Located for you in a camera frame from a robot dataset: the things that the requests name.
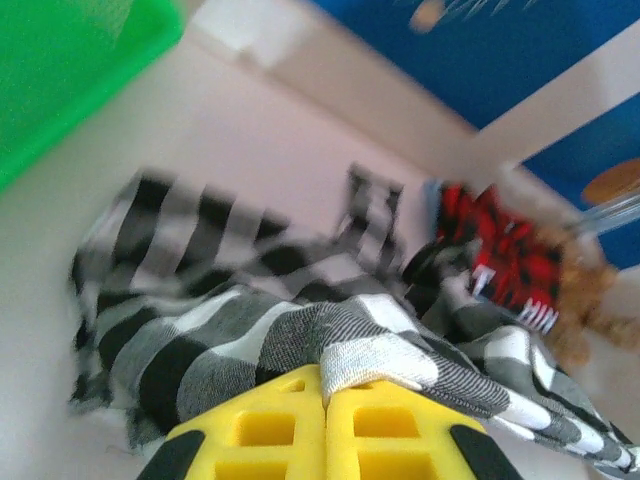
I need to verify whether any red black checkered shirt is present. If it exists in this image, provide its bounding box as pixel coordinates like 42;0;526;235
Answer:
423;182;570;335

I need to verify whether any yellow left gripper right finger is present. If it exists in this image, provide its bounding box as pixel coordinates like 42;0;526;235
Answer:
324;380;517;480

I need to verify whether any brown teddy bear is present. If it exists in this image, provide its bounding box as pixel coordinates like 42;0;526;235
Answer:
529;223;629;367

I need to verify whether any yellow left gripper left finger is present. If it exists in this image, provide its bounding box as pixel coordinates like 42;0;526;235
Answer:
135;363;329;480

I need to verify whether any green plastic basket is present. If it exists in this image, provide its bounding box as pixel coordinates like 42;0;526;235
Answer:
0;0;190;195

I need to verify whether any black white checkered shirt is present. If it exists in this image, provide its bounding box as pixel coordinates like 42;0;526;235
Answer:
67;163;640;477

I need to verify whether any aluminium corner post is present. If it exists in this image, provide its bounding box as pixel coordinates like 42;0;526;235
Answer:
574;192;640;237

